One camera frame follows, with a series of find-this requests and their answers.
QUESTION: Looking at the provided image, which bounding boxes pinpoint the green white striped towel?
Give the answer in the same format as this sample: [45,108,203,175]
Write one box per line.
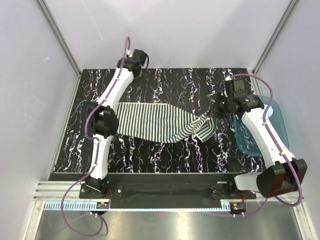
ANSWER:
[115,102,217,144]

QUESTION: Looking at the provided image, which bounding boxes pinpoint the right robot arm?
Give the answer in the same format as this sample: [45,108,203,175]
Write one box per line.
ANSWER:
[210,73,308,201]

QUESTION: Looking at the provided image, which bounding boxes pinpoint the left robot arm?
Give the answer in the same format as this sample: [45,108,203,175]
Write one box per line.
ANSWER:
[84,49,149,198]

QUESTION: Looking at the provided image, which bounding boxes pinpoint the blue transparent plastic bin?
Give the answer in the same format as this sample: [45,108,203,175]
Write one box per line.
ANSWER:
[232,100,290,157]

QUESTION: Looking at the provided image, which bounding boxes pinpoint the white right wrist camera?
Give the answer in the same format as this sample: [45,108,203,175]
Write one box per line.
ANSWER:
[224,76,233,83]

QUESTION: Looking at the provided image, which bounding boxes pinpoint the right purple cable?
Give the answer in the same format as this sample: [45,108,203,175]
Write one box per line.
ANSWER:
[226,73,303,216]

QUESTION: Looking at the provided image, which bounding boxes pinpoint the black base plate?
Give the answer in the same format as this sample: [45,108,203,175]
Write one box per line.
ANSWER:
[79,173,256,208]

